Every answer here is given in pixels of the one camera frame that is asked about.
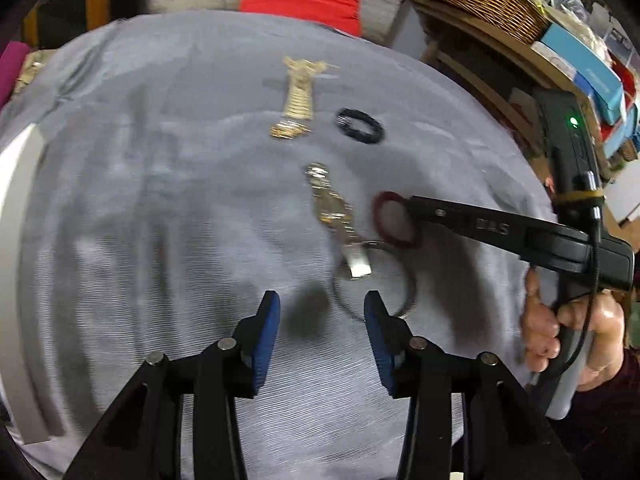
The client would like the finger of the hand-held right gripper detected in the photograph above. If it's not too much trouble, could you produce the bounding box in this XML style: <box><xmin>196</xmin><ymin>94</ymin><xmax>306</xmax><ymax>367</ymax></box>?
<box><xmin>411</xmin><ymin>195</ymin><xmax>557</xmax><ymax>262</ymax></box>

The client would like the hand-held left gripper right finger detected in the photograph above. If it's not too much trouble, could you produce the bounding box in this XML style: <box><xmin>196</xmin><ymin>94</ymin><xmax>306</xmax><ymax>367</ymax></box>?
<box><xmin>363</xmin><ymin>290</ymin><xmax>583</xmax><ymax>480</ymax></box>

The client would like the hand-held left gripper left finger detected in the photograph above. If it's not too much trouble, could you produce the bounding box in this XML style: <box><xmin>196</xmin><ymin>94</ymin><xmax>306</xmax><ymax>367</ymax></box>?
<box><xmin>62</xmin><ymin>290</ymin><xmax>282</xmax><ymax>480</ymax></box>

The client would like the silver bangle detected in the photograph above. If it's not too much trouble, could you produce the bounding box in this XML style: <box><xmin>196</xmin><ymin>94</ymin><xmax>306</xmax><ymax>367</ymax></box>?
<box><xmin>332</xmin><ymin>240</ymin><xmax>417</xmax><ymax>322</ymax></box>

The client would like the red bangle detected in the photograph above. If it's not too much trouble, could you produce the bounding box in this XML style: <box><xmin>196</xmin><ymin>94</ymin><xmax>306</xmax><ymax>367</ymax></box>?
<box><xmin>373</xmin><ymin>190</ymin><xmax>421</xmax><ymax>250</ymax></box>

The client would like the black hair tie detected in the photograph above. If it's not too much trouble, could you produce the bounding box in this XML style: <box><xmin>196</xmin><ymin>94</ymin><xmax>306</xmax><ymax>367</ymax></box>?
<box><xmin>334</xmin><ymin>107</ymin><xmax>385</xmax><ymax>145</ymax></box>

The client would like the gold silver wristwatch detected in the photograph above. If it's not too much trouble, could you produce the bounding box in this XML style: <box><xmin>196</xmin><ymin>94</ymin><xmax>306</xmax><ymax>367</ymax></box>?
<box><xmin>304</xmin><ymin>162</ymin><xmax>374</xmax><ymax>281</ymax></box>

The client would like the gold brooch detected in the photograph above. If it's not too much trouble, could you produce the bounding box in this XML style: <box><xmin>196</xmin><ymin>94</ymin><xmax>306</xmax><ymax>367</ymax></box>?
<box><xmin>270</xmin><ymin>120</ymin><xmax>312</xmax><ymax>140</ymax></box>

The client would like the cream hair claw clip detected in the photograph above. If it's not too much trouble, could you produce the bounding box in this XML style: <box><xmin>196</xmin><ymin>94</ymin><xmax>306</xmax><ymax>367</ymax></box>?
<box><xmin>282</xmin><ymin>56</ymin><xmax>342</xmax><ymax>122</ymax></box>

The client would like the white box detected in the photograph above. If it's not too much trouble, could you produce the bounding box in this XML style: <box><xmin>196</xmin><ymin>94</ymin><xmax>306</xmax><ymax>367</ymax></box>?
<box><xmin>0</xmin><ymin>122</ymin><xmax>67</xmax><ymax>447</ymax></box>

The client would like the person's right forearm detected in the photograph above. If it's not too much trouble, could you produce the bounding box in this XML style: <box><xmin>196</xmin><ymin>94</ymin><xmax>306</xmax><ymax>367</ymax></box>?
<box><xmin>560</xmin><ymin>350</ymin><xmax>640</xmax><ymax>480</ymax></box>

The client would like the person's right hand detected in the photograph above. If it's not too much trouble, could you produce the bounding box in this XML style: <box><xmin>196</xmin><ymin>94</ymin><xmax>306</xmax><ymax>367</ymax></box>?
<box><xmin>520</xmin><ymin>265</ymin><xmax>627</xmax><ymax>392</ymax></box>

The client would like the grey cloth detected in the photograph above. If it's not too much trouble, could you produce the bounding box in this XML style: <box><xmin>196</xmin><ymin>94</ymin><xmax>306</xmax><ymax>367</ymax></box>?
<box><xmin>0</xmin><ymin>10</ymin><xmax>577</xmax><ymax>480</ymax></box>

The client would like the wooden shelf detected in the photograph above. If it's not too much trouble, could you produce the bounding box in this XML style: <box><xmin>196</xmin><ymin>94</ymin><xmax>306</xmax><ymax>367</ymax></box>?
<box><xmin>409</xmin><ymin>0</ymin><xmax>603</xmax><ymax>183</ymax></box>

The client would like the blue cardboard box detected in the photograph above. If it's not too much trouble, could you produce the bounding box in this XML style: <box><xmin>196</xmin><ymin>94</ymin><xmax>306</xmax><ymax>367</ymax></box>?
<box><xmin>539</xmin><ymin>22</ymin><xmax>627</xmax><ymax>117</ymax></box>

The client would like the wicker basket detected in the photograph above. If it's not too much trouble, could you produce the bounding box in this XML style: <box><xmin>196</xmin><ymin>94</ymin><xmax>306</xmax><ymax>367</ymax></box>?
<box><xmin>421</xmin><ymin>0</ymin><xmax>552</xmax><ymax>44</ymax></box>

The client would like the silver insulation panel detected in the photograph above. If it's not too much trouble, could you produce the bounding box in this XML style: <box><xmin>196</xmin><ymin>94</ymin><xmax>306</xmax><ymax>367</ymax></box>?
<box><xmin>149</xmin><ymin>0</ymin><xmax>422</xmax><ymax>45</ymax></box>

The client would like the beige patterned cloth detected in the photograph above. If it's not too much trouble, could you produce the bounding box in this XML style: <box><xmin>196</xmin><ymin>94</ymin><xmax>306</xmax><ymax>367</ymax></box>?
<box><xmin>14</xmin><ymin>49</ymin><xmax>52</xmax><ymax>92</ymax></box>

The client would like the magenta cushion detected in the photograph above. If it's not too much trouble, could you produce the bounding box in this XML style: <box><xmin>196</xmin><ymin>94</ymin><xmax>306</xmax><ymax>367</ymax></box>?
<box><xmin>0</xmin><ymin>41</ymin><xmax>32</xmax><ymax>107</ymax></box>

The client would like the black cable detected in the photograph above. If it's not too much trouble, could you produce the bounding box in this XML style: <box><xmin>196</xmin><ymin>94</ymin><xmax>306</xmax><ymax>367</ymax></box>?
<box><xmin>550</xmin><ymin>171</ymin><xmax>604</xmax><ymax>401</ymax></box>

